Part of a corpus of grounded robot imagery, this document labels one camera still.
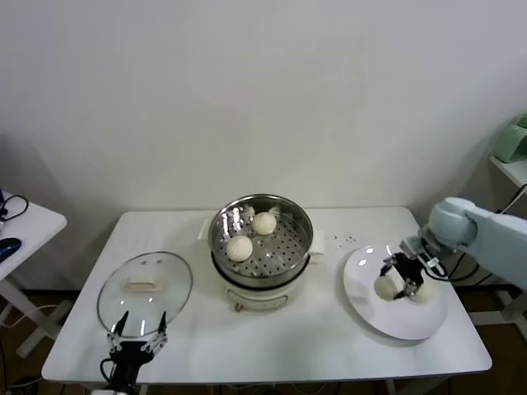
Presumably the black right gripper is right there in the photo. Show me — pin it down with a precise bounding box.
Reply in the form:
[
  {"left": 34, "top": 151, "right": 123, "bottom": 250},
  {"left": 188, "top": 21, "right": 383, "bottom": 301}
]
[{"left": 379, "top": 253, "right": 425, "bottom": 300}]

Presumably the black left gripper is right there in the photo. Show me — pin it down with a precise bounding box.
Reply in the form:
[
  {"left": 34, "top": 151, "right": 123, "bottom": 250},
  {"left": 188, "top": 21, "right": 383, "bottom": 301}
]
[{"left": 107, "top": 311, "right": 169, "bottom": 383}]

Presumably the white steamed baozi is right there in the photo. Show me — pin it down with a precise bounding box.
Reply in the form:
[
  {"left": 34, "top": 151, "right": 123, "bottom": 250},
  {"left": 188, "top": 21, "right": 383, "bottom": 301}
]
[
  {"left": 226, "top": 235, "right": 254, "bottom": 263},
  {"left": 373, "top": 275, "right": 407, "bottom": 302},
  {"left": 411, "top": 283, "right": 436, "bottom": 305},
  {"left": 251, "top": 211, "right": 277, "bottom": 236}
]

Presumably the stainless steel steamer basket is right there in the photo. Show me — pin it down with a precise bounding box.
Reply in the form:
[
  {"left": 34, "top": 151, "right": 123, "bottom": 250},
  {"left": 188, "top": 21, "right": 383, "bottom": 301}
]
[{"left": 208, "top": 193, "right": 314, "bottom": 289}]

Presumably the white round plate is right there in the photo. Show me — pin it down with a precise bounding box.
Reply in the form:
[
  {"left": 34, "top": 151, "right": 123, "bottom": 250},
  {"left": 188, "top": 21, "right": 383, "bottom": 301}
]
[{"left": 343, "top": 245, "right": 449, "bottom": 342}]

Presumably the glass pot lid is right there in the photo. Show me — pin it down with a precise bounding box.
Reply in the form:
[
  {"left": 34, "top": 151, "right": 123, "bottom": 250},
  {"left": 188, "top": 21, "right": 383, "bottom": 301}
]
[{"left": 97, "top": 250, "right": 194, "bottom": 335}]

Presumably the dark crumb scatter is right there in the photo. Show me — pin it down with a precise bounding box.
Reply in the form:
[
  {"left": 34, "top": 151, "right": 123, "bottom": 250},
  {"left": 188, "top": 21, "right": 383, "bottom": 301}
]
[{"left": 329, "top": 233, "right": 356, "bottom": 249}]

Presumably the white electric cooker pot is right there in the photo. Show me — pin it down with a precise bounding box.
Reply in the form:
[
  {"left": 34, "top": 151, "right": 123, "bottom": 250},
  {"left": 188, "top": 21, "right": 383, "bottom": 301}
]
[{"left": 198, "top": 216, "right": 327, "bottom": 314}]

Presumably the white side table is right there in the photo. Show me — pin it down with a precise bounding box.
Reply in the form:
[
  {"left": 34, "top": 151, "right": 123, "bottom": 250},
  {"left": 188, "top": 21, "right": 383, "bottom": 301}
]
[{"left": 0, "top": 193, "right": 68, "bottom": 359}]

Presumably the blue computer mouse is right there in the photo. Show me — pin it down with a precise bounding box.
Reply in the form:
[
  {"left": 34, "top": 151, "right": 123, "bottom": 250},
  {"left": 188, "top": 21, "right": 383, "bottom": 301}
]
[{"left": 0, "top": 237, "right": 21, "bottom": 261}]

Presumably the pale green appliance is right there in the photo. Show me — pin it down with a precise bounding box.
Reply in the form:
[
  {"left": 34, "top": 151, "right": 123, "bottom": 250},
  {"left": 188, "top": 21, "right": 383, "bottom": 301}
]
[{"left": 492, "top": 117, "right": 527, "bottom": 164}]

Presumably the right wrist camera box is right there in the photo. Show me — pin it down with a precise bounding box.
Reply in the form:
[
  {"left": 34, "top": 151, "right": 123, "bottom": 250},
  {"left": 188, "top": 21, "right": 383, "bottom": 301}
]
[{"left": 399, "top": 236, "right": 437, "bottom": 264}]

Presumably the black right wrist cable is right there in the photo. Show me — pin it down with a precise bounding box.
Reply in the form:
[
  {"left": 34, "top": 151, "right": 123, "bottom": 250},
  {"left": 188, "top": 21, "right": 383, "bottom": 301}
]
[{"left": 426, "top": 257, "right": 449, "bottom": 281}]

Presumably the black power cable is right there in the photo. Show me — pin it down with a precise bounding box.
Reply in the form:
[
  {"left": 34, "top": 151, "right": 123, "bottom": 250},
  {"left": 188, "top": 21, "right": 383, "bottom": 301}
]
[{"left": 448, "top": 184, "right": 527, "bottom": 285}]

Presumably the white floor cable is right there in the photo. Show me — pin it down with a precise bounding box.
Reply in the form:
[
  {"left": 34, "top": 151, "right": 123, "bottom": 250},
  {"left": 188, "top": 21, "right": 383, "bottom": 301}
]
[{"left": 0, "top": 304, "right": 57, "bottom": 328}]

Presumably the black looped cable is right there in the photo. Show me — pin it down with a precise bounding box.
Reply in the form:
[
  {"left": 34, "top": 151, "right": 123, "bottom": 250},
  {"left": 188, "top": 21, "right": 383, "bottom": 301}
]
[{"left": 0, "top": 193, "right": 30, "bottom": 225}]

